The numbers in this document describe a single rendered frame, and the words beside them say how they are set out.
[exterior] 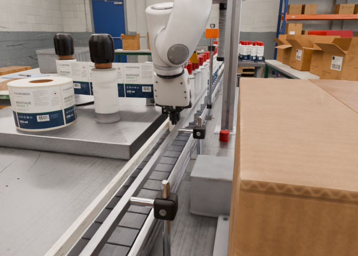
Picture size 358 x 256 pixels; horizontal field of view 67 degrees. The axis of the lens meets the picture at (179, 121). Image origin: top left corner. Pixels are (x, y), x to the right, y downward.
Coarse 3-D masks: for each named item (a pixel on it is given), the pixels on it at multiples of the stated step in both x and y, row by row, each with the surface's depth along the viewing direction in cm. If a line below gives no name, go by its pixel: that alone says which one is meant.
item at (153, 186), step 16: (192, 128) 89; (160, 144) 77; (176, 144) 77; (144, 160) 67; (160, 160) 67; (176, 160) 67; (160, 176) 60; (144, 192) 54; (112, 208) 49; (144, 208) 49; (96, 224) 45; (128, 224) 45; (80, 240) 41; (112, 240) 41; (128, 240) 41
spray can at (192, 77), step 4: (188, 64) 88; (188, 68) 88; (188, 72) 89; (192, 76) 90; (192, 80) 89; (192, 84) 90; (192, 88) 90; (192, 92) 91; (192, 96) 91; (192, 100) 92; (192, 112) 93; (192, 116) 94; (192, 120) 94
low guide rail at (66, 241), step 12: (168, 120) 86; (156, 132) 76; (144, 144) 68; (132, 168) 58; (120, 180) 53; (108, 192) 48; (96, 204) 44; (84, 216) 41; (72, 228) 39; (84, 228) 41; (60, 240) 37; (72, 240) 38; (48, 252) 34; (60, 252) 35
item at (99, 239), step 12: (192, 108) 83; (180, 120) 71; (168, 144) 57; (156, 156) 50; (144, 168) 46; (144, 180) 44; (132, 192) 39; (120, 204) 36; (108, 216) 34; (120, 216) 35; (108, 228) 32; (96, 240) 30; (84, 252) 28; (96, 252) 29
